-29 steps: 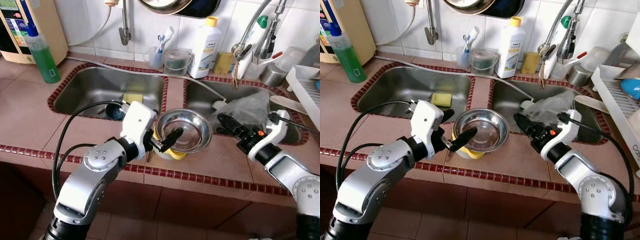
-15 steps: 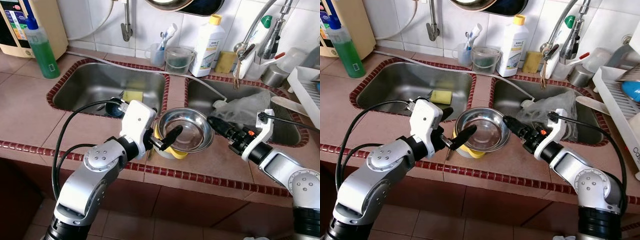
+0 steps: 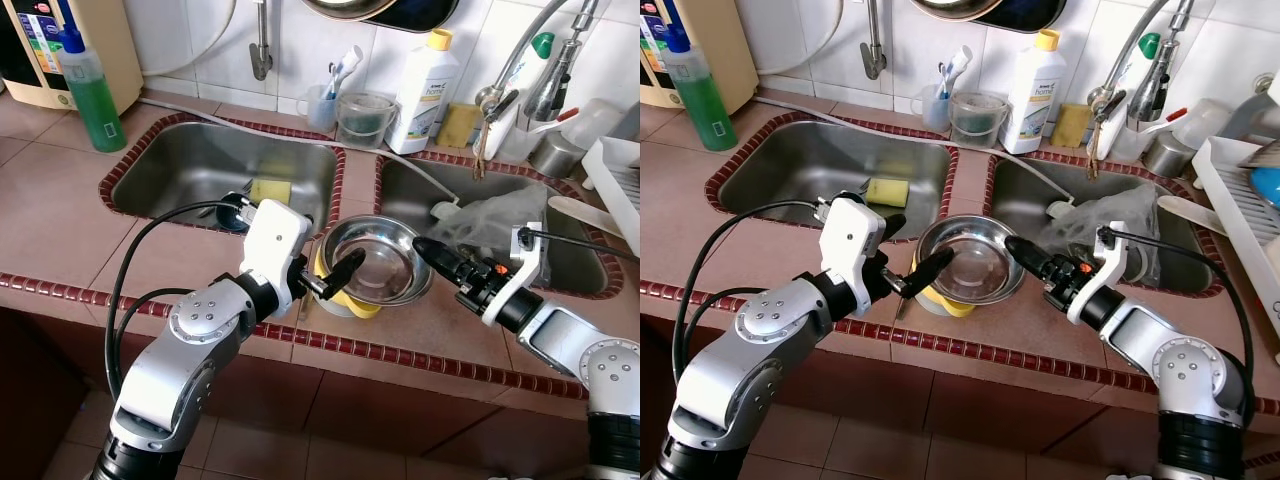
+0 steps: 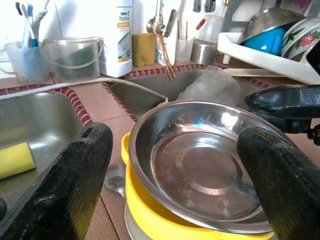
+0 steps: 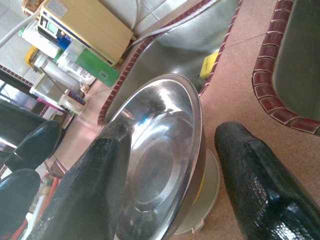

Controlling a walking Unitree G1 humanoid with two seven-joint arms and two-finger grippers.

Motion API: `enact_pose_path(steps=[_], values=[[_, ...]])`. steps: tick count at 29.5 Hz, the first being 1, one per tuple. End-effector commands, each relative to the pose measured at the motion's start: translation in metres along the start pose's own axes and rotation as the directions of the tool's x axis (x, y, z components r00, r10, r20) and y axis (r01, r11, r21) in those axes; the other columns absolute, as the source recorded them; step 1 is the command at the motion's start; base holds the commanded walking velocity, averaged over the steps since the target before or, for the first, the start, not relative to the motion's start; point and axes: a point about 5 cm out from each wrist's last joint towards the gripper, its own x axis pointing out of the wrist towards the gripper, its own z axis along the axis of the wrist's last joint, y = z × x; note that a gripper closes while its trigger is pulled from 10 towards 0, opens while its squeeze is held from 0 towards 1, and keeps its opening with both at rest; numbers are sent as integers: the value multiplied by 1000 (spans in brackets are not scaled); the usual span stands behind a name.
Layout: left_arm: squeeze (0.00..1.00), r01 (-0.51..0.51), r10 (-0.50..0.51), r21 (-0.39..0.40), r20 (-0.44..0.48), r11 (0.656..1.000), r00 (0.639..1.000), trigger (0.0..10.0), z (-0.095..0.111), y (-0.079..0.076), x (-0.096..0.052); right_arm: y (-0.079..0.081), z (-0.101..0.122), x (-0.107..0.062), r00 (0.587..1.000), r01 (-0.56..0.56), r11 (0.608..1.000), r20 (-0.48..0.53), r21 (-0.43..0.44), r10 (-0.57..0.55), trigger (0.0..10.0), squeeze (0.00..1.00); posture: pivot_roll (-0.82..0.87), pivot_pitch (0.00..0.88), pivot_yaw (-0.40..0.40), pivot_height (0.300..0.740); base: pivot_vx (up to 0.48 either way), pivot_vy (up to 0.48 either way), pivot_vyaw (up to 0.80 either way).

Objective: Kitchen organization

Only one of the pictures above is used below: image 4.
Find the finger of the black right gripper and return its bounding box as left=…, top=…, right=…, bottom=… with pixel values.
left=244, top=84, right=320, bottom=121

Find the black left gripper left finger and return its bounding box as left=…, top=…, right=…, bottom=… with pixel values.
left=0, top=122, right=114, bottom=240

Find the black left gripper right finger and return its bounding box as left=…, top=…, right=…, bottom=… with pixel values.
left=236, top=126, right=320, bottom=240

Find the stainless steel spoon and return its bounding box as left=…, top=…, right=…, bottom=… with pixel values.
left=103, top=163, right=127, bottom=199

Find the yellow plastic bowl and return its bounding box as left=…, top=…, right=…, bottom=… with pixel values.
left=121, top=131, right=276, bottom=240

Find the shallow stainless steel bowl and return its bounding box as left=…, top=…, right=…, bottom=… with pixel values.
left=128, top=99, right=288, bottom=235

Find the white plastic dish rack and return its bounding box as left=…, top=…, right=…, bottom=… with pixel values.
left=216, top=0, right=320, bottom=85

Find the bright yellow sponge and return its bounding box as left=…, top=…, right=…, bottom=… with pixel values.
left=0, top=141, right=37, bottom=181

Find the blue plastic bowl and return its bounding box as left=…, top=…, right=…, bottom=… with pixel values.
left=241, top=26, right=287, bottom=56

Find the white floral bowl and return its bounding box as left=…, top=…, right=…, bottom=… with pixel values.
left=281, top=17, right=320, bottom=60

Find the small white dish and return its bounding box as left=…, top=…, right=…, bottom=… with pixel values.
left=124, top=201, right=146, bottom=240

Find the clear crumpled plastic bag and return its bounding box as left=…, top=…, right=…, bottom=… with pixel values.
left=176, top=66, right=242, bottom=107

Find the stainless steel sink basin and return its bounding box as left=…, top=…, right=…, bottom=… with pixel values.
left=108, top=69, right=263, bottom=123
left=0, top=91, right=85, bottom=221

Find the upturned steel bowl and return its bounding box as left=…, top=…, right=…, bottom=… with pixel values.
left=239, top=7, right=307, bottom=45

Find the small stainless steel cup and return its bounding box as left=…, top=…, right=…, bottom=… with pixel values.
left=190, top=39, right=218, bottom=65

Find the translucent plastic container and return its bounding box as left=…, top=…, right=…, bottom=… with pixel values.
left=197, top=14, right=225, bottom=43

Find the clear plastic measuring cup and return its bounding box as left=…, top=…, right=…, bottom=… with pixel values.
left=174, top=37, right=195, bottom=65

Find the clear plastic bucket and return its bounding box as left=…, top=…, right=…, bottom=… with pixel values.
left=41, top=36, right=105, bottom=83

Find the clear plastic toothbrush cup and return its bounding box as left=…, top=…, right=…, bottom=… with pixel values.
left=0, top=41, right=51, bottom=85

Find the white detergent bottle yellow cap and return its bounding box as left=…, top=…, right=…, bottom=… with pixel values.
left=98, top=0, right=133, bottom=78

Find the mustard yellow sponge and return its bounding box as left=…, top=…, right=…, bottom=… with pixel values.
left=131, top=32, right=157, bottom=68

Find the chrome gooseneck faucet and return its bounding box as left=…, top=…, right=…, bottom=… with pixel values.
left=146, top=0, right=217, bottom=38

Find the brown rope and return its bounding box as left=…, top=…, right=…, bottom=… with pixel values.
left=153, top=22, right=176, bottom=81

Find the blue handled toothbrush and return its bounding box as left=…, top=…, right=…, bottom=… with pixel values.
left=24, top=2, right=40, bottom=48

